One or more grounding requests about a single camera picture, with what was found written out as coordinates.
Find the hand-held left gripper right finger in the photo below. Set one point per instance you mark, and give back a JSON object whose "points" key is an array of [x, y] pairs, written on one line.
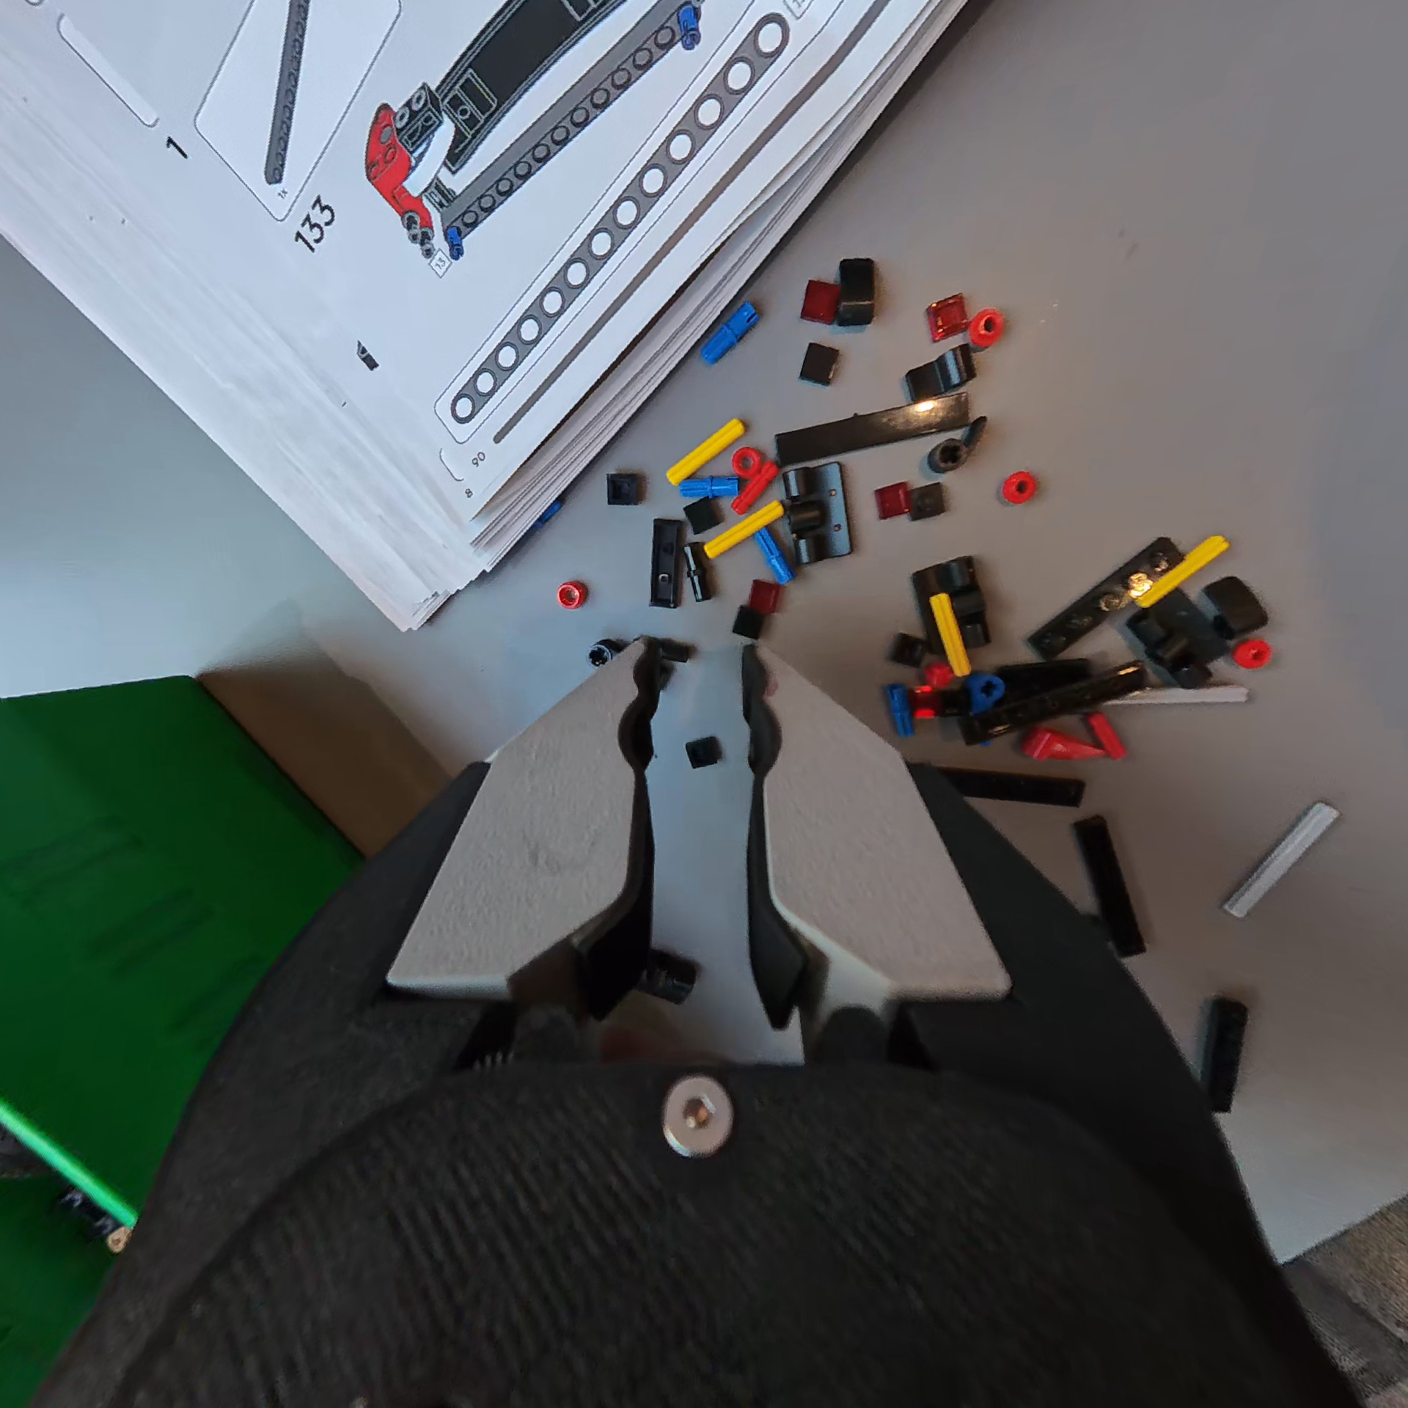
{"points": [[880, 871]]}

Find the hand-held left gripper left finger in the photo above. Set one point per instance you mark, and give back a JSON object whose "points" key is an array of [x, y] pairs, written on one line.
{"points": [[528, 871]]}

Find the small black square piece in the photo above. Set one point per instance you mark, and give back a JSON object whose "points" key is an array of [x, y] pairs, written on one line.
{"points": [[702, 752]]}

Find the pile of small brick pieces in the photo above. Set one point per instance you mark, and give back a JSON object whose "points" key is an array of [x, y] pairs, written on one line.
{"points": [[952, 591]]}

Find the grey desk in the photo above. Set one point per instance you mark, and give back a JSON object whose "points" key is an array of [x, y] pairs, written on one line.
{"points": [[1232, 265]]}

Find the green storage bin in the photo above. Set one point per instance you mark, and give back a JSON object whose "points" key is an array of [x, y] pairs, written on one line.
{"points": [[133, 924]]}

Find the open instruction booklet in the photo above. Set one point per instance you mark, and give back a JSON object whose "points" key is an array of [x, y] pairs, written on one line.
{"points": [[220, 331]]}

